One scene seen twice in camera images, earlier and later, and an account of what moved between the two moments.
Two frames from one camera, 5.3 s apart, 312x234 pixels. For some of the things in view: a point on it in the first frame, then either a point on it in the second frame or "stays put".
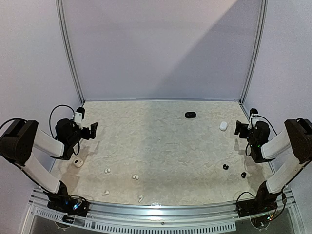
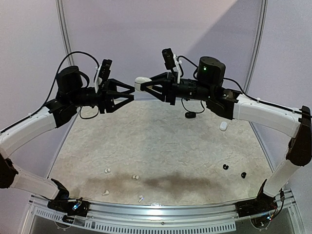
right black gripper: (244, 130) to (170, 88)
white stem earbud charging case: (78, 162) to (139, 80)
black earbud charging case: (190, 114) stays put
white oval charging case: (223, 125) stays put
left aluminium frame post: (65, 37) stays put
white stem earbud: (106, 193) stays put
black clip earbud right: (243, 175) stays put
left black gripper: (91, 134) to (105, 99)
